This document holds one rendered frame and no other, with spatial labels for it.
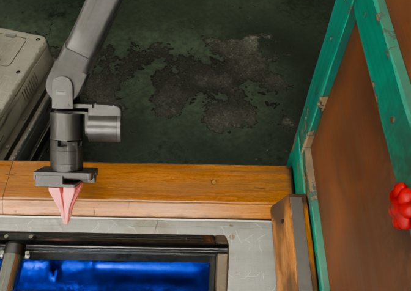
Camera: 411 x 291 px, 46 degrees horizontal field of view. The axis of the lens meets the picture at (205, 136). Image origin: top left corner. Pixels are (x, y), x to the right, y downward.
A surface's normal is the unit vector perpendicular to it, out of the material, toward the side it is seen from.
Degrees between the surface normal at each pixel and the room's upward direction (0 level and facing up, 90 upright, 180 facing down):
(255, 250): 0
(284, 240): 67
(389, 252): 90
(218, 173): 0
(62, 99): 46
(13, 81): 0
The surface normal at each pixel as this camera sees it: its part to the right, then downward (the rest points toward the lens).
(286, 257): -0.91, -0.25
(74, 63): 0.14, 0.22
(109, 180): 0.02, -0.58
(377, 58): -1.00, -0.02
